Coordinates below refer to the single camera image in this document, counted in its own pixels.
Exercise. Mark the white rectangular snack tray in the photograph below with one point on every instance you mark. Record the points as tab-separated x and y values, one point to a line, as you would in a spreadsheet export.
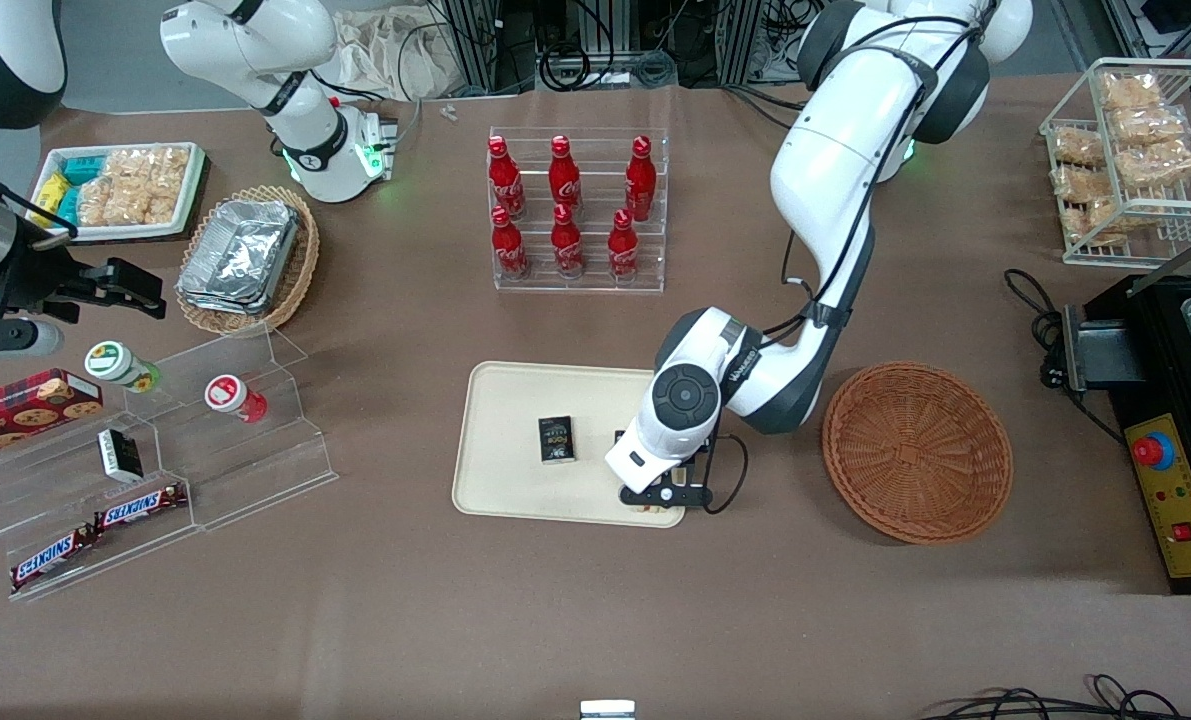
190	190

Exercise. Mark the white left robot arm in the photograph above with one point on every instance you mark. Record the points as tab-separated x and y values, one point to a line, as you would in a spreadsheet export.
835	160

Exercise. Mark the red lid drink bottle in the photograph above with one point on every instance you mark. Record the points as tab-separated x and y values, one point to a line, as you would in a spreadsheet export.
233	397

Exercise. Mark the clear rice cracker pack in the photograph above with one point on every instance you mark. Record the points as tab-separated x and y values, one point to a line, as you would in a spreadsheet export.
145	205
171	165
127	165
97	203

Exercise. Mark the clear fried snack bag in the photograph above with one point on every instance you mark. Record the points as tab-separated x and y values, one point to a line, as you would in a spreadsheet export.
1145	126
1080	185
1105	218
1160	162
1075	147
1130	92

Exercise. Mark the yellow snack pack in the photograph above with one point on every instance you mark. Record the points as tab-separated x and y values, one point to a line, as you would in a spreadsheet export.
50	190

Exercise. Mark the stacked aluminium foil containers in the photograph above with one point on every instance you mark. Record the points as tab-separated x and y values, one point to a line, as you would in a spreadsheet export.
240	255

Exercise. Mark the clear acrylic bottle rack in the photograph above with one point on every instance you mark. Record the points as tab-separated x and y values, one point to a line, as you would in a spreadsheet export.
595	285

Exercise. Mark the black and white small box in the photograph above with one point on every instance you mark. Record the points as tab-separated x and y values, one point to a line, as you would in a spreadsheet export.
120	455

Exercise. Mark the yellow control panel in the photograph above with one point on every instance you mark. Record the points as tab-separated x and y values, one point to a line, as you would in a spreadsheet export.
1190	500

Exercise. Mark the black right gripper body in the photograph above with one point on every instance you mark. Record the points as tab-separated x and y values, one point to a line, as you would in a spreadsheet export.
35	277

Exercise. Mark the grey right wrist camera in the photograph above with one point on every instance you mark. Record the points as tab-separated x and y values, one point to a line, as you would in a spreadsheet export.
15	338

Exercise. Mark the small white block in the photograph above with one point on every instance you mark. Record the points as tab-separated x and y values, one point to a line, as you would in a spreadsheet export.
607	710

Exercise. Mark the beige plastic tray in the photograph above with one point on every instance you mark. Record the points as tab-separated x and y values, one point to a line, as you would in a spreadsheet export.
515	480

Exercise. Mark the light oval wicker basket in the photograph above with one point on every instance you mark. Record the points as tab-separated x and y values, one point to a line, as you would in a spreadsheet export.
300	270

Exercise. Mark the beige cloth bag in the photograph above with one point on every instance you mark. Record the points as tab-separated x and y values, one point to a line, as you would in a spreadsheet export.
395	55

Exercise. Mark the green lid drink bottle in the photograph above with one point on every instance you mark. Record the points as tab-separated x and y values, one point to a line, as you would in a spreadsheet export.
120	365

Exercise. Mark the red cola bottle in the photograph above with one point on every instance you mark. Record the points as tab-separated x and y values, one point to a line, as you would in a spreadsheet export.
566	245
505	185
640	185
564	180
508	250
622	250

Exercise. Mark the brown round wicker basket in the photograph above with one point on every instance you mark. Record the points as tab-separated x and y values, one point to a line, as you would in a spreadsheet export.
915	450

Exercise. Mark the brown snickers bar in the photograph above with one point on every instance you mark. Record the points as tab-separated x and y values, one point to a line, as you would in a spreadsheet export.
50	558
140	507

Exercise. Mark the clear acrylic step shelf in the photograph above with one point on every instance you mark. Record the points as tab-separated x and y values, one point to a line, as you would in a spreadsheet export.
255	470

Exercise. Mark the red emergency stop button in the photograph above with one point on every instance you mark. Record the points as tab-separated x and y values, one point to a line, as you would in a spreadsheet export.
1152	452

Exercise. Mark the teal snack pack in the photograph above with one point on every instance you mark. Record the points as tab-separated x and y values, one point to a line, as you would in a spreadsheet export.
83	168
68	205

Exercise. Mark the red cookie box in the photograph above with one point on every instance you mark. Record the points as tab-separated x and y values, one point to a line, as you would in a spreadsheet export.
25	410

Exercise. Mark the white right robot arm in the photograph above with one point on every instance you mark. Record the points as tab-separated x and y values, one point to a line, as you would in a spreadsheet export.
307	140

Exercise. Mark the black sealing machine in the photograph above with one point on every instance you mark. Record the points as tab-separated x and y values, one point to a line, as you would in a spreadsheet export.
1105	350

